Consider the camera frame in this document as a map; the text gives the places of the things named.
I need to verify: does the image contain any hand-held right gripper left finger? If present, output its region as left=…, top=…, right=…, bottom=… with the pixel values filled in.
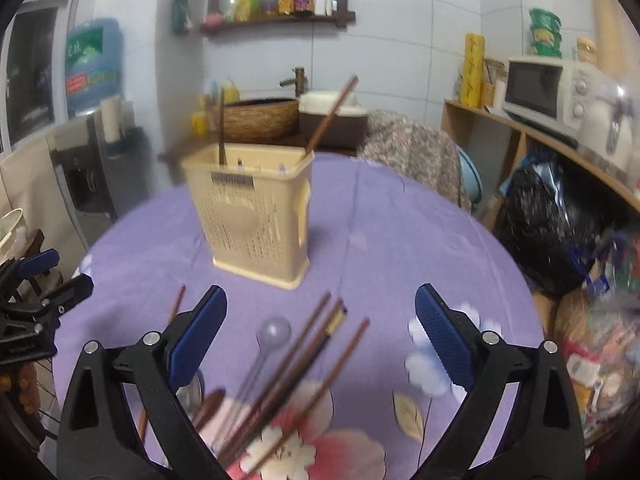
left=56, top=285, right=236, bottom=480

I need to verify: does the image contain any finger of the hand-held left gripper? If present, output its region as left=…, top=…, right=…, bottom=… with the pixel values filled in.
left=0, top=249, right=61, bottom=295
left=30, top=274, right=95, bottom=328

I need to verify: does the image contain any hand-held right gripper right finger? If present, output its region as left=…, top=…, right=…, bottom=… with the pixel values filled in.
left=414, top=283, right=587, bottom=480

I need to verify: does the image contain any metal spoon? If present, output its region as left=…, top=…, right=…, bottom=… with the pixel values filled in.
left=177, top=370, right=205, bottom=412
left=212, top=314, right=292, bottom=446

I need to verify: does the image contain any wooden spoon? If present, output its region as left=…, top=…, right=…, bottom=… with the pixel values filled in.
left=192, top=388, right=227, bottom=431

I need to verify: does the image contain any beige plastic utensil basket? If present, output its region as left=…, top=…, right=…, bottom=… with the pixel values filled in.
left=181, top=142, right=316, bottom=291

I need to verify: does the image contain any grey water dispenser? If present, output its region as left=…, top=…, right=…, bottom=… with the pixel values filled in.
left=50, top=110, right=161, bottom=241

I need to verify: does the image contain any black plastic bag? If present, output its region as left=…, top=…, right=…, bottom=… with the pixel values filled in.
left=495, top=165, right=616, bottom=296

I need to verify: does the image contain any white paper roll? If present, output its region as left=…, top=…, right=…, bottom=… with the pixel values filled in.
left=102, top=96, right=125, bottom=143

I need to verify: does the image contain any colourful plastic bag pile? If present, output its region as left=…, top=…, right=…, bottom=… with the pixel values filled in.
left=560, top=230, right=640, bottom=446

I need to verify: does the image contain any blue plastic basin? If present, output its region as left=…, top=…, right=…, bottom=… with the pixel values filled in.
left=457, top=147, right=485, bottom=201

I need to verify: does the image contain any wooden washstand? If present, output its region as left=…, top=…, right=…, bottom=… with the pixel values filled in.
left=159, top=132, right=361, bottom=166

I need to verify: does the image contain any window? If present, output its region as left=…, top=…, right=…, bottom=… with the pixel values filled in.
left=0, top=0, right=83, bottom=156

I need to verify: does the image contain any floral cloth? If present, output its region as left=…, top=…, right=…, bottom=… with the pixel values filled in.
left=357, top=110, right=473, bottom=213

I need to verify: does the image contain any blue water jug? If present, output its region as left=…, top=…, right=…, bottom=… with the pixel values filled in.
left=65, top=17, right=124, bottom=116

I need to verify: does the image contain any wooden shelf unit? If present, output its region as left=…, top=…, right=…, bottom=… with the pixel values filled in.
left=442, top=99, right=640, bottom=241

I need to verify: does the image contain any wicker wash basin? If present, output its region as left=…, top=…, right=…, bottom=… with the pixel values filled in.
left=222, top=98, right=300, bottom=143

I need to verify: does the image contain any white and brown basin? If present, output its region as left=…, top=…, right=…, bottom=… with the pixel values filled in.
left=299, top=91, right=370, bottom=148

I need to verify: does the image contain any white microwave oven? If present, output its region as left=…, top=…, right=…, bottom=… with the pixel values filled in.
left=502, top=56, right=598, bottom=133

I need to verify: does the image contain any tall yellow box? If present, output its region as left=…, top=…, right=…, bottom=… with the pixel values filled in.
left=460, top=34, right=487, bottom=107

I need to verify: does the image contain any white kitchen appliance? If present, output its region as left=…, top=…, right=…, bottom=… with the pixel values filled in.
left=577, top=67, right=638, bottom=171

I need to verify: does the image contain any bronze faucet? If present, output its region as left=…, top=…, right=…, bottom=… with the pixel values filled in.
left=279, top=66, right=307, bottom=98

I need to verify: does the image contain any green noodle cup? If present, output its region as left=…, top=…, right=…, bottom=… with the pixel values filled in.
left=530, top=27, right=563, bottom=58
left=530, top=8, right=562, bottom=31

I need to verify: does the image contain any green wall hanger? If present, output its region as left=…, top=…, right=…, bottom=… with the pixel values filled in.
left=172, top=0, right=193, bottom=35

